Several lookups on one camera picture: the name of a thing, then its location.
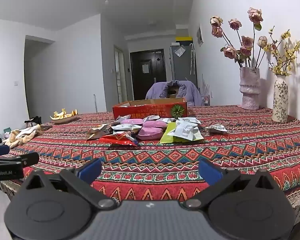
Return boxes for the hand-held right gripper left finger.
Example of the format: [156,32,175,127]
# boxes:
[20,158,118,211]

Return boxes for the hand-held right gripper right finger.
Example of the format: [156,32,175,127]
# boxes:
[183,158,278,211]

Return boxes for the brown silver snack packet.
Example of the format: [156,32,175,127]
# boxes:
[87,124,111,140]

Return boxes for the pink snack packet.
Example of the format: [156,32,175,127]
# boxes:
[142,121,167,129]
[136,127,164,141]
[120,119,144,126]

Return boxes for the red cardboard box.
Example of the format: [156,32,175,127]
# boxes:
[112,98,188,120]

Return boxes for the cluttered small side table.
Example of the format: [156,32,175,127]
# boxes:
[0,124,12,147]

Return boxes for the patterned red tablecloth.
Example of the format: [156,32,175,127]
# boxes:
[0,104,300,222]

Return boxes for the black folding chair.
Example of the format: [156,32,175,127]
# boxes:
[24,116,42,127]

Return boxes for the wooden plate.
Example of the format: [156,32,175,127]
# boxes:
[51,115,80,125]

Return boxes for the orange peels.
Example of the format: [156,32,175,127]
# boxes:
[50,108,78,119]

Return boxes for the purple puffer jacket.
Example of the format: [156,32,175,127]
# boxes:
[145,80,205,107]

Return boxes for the pink textured vase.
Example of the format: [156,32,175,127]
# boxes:
[239,67,261,110]

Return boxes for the white floral vase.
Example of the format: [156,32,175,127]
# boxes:
[272,75,289,123]

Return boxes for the glass interior door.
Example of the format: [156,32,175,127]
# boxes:
[114,45,129,103]

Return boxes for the dark entry door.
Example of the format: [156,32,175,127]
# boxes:
[130,49,167,101]

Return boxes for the grey refrigerator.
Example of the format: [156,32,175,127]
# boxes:
[169,44,198,83]

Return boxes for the white umbrella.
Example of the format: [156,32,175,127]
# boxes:
[189,43,196,75]

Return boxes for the dried pink roses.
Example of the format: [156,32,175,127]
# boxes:
[210,7,268,68]

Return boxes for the yellow flower branches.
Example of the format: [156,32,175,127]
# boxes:
[263,26,300,77]

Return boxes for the pale rack by wall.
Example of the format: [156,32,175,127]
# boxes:
[201,74,211,106]

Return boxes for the white wall panel box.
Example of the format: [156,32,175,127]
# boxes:
[196,24,204,47]

